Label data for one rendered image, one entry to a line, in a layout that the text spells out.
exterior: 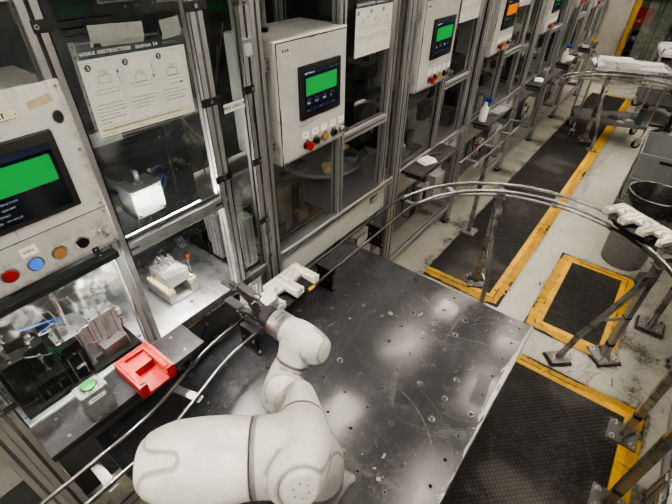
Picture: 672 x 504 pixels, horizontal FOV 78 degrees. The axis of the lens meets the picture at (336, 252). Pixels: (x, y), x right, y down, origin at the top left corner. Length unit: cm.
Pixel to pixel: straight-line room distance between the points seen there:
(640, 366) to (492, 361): 149
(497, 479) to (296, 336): 148
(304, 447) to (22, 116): 93
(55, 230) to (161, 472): 75
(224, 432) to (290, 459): 12
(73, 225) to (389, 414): 121
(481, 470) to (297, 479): 178
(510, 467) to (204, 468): 193
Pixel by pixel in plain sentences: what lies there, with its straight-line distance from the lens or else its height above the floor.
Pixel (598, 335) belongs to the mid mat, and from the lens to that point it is 329.
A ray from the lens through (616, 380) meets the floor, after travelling 310.
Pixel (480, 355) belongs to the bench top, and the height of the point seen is 68.
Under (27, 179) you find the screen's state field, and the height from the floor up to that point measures 164.
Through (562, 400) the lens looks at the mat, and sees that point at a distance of 282.
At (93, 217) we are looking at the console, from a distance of 133.
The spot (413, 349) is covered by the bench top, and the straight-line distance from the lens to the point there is 188.
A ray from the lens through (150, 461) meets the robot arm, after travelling 79.
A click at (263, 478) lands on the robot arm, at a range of 75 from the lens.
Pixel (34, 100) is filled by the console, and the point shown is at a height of 180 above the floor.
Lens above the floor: 212
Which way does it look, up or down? 38 degrees down
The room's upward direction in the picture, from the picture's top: 1 degrees clockwise
